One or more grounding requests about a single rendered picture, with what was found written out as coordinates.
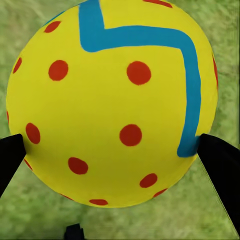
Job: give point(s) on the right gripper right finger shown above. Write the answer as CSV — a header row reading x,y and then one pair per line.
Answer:
x,y
222,163

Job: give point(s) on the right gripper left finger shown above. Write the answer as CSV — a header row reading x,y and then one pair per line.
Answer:
x,y
12,153

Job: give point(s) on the easter egg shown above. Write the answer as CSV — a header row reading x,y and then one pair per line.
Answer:
x,y
111,98

